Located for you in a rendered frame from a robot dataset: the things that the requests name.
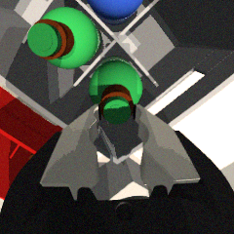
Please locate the dark grey plastic crate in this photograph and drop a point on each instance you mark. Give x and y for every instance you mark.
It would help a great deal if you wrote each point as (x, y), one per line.
(170, 42)

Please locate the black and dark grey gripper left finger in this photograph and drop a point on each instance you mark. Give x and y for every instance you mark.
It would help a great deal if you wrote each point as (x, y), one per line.
(66, 162)

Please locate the green bottle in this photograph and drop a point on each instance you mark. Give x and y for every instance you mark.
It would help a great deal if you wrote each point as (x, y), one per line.
(66, 36)
(116, 86)

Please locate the blue bottle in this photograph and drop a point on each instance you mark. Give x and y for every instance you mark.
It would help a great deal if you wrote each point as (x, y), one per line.
(114, 12)

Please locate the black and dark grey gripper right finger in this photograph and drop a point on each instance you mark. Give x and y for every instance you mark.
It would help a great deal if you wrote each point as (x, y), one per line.
(171, 159)

